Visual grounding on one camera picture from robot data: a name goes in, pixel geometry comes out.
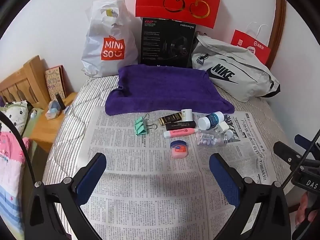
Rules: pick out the black and gold tube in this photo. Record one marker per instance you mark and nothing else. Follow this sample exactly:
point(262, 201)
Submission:
point(171, 118)

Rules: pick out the crumpled blue white wrapper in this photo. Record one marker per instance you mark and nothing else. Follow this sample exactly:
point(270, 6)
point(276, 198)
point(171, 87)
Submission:
point(52, 110)

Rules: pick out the white blue-label bottle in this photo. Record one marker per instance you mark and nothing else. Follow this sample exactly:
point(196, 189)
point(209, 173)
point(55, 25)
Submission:
point(210, 121)

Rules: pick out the purple towel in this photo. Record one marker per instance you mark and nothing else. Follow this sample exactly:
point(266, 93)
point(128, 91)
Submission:
point(162, 90)

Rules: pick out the red paper bag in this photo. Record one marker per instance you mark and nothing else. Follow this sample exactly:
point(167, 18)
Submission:
point(252, 47)

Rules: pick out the person's right hand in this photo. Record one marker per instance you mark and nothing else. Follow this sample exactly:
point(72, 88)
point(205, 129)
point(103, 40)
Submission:
point(304, 208)

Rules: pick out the red gift box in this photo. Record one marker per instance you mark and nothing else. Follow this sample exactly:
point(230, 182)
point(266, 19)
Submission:
point(175, 0)

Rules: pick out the pink patterned blanket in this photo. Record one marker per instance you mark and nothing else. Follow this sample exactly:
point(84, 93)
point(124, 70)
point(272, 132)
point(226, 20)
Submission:
point(10, 175)

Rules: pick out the brown notebook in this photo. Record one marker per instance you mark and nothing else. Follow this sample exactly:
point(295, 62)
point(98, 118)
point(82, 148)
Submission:
point(56, 82)

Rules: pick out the green binder clip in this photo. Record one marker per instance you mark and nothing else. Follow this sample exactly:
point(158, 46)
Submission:
point(142, 127)

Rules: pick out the pink jar with blue lid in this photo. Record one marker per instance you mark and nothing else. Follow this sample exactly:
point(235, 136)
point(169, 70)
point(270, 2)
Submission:
point(178, 150)

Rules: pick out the wooden nightstand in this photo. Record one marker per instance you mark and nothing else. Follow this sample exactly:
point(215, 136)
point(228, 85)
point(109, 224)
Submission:
point(47, 127)

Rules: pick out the small white bottle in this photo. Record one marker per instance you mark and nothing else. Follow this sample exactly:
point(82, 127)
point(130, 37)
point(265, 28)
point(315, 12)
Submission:
point(187, 114)

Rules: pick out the white plastic shopping bag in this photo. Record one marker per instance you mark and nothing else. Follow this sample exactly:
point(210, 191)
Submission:
point(107, 42)

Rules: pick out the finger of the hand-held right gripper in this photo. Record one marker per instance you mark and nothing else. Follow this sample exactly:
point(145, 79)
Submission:
point(285, 150)
point(303, 140)

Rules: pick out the clear pill bottle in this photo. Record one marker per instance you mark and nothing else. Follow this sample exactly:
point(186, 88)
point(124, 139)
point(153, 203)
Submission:
point(212, 138)

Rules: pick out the pink lip balm tube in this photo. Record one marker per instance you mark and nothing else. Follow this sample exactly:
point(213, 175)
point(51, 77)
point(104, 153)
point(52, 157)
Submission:
point(180, 132)

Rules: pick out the black lipstick tube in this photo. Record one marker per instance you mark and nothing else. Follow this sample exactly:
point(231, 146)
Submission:
point(181, 125)

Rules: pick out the floral pillow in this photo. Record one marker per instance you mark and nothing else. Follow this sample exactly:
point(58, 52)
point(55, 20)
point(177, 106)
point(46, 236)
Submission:
point(15, 115)

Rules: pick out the black headphone box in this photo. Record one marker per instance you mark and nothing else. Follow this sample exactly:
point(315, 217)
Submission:
point(165, 42)

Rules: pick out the small black box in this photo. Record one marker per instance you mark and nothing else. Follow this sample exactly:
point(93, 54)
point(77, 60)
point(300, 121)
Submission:
point(60, 102)

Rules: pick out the grey sling bag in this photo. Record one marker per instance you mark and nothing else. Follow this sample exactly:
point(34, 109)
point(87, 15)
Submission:
point(232, 72)

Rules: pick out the wooden headboard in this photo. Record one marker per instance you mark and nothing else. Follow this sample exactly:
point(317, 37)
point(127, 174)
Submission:
point(22, 82)

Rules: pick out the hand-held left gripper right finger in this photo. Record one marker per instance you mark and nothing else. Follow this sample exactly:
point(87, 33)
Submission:
point(224, 180)

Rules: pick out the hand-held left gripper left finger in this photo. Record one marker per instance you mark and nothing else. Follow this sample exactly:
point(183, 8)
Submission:
point(92, 178)

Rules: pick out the newspaper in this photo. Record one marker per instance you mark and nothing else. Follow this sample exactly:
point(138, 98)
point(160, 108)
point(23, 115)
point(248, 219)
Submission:
point(140, 155)

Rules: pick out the brown wooden door frame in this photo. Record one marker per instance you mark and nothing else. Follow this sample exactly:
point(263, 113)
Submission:
point(280, 17)

